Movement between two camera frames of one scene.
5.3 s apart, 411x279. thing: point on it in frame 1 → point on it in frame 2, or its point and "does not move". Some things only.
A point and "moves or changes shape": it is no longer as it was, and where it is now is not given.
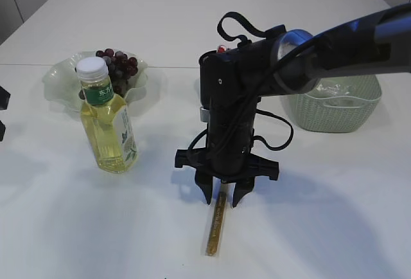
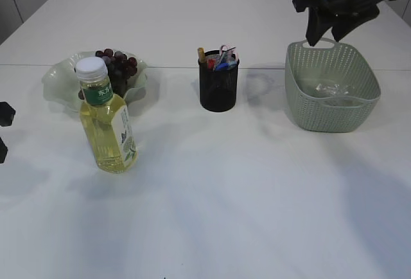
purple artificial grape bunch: x=121 y=67 does not move
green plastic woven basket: x=343 y=103 does not move
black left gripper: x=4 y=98 → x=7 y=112
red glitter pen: x=221 y=49 moves or changes shape
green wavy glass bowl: x=61 y=85 does not move
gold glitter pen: x=216 y=224 → x=201 y=54
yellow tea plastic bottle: x=108 y=117 does not move
